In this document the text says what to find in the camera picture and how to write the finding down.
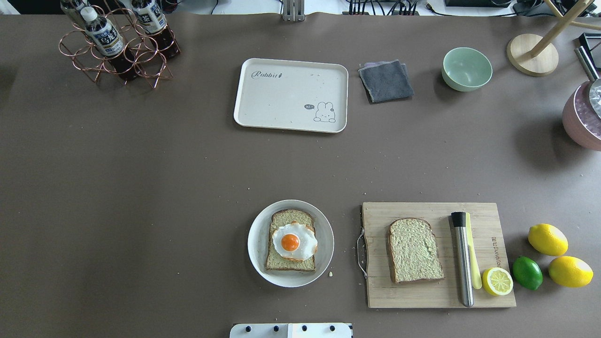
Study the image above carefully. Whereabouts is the fried egg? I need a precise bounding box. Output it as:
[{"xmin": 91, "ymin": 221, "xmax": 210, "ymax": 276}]
[{"xmin": 272, "ymin": 221, "xmax": 318, "ymax": 261}]

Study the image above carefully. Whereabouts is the white round plate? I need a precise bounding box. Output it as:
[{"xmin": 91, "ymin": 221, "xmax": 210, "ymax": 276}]
[{"xmin": 247, "ymin": 200, "xmax": 334, "ymax": 287}]

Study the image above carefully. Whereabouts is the bread slice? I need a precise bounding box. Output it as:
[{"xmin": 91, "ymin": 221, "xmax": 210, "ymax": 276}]
[
  {"xmin": 387, "ymin": 217, "xmax": 445, "ymax": 283},
  {"xmin": 265, "ymin": 209, "xmax": 317, "ymax": 272}
]

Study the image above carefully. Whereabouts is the cream rabbit tray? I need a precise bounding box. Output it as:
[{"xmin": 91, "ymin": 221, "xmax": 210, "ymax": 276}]
[{"xmin": 233, "ymin": 58, "xmax": 348, "ymax": 133}]

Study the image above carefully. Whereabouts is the grey folded cloth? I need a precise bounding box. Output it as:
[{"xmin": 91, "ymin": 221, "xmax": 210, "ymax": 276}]
[{"xmin": 358, "ymin": 60, "xmax": 414, "ymax": 103}]

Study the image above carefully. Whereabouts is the wooden cutting board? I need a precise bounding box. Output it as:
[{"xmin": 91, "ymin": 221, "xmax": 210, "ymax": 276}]
[{"xmin": 362, "ymin": 202, "xmax": 509, "ymax": 308}]

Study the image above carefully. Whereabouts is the green bowl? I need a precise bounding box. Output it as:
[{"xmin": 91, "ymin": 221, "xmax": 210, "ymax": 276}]
[{"xmin": 441, "ymin": 47, "xmax": 493, "ymax": 92}]

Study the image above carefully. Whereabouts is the yellow plastic knife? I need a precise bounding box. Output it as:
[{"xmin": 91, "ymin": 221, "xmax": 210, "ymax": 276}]
[{"xmin": 465, "ymin": 212, "xmax": 482, "ymax": 290}]

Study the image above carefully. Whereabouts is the right tea bottle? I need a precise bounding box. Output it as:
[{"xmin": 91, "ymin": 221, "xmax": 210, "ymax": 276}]
[{"xmin": 131, "ymin": 0, "xmax": 180, "ymax": 59}]

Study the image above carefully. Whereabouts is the tea bottle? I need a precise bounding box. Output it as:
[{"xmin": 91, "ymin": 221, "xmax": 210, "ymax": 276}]
[
  {"xmin": 80, "ymin": 6, "xmax": 138, "ymax": 81},
  {"xmin": 60, "ymin": 0, "xmax": 89, "ymax": 30},
  {"xmin": 131, "ymin": 0, "xmax": 180, "ymax": 59}
]

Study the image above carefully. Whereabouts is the half lemon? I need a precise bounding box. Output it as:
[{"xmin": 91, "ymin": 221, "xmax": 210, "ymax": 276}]
[{"xmin": 482, "ymin": 267, "xmax": 514, "ymax": 297}]

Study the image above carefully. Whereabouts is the front tea bottle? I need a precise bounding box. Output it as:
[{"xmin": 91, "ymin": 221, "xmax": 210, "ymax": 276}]
[{"xmin": 80, "ymin": 6, "xmax": 138, "ymax": 81}]

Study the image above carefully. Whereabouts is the green lime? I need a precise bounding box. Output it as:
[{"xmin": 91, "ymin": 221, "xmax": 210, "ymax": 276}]
[{"xmin": 511, "ymin": 255, "xmax": 543, "ymax": 291}]

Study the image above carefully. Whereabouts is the upper whole lemon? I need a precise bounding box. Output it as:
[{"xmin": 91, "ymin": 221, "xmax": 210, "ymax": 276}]
[{"xmin": 528, "ymin": 224, "xmax": 569, "ymax": 256}]

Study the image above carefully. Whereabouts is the whole lemon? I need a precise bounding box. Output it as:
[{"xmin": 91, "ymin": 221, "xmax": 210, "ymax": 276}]
[
  {"xmin": 548, "ymin": 255, "xmax": 594, "ymax": 287},
  {"xmin": 528, "ymin": 224, "xmax": 569, "ymax": 256}
]

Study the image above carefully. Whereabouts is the wooden stand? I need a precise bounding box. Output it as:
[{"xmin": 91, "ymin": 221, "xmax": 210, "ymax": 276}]
[{"xmin": 506, "ymin": 0, "xmax": 601, "ymax": 77}]

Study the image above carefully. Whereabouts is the back tea bottle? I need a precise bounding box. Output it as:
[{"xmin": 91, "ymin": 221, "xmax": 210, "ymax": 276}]
[{"xmin": 60, "ymin": 0, "xmax": 89, "ymax": 30}]

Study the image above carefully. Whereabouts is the pink bowl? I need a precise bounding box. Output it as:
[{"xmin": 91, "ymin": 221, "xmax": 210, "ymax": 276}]
[{"xmin": 562, "ymin": 81, "xmax": 601, "ymax": 151}]

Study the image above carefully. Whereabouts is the lower whole lemon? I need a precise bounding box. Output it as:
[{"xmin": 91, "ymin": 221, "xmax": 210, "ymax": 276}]
[{"xmin": 548, "ymin": 255, "xmax": 594, "ymax": 287}]

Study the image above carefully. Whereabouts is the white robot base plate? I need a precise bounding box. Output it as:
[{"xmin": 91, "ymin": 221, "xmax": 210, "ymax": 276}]
[{"xmin": 230, "ymin": 323, "xmax": 354, "ymax": 338}]

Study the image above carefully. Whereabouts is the copper wire bottle rack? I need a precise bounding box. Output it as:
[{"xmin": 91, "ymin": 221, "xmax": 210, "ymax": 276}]
[{"xmin": 59, "ymin": 0, "xmax": 172, "ymax": 88}]

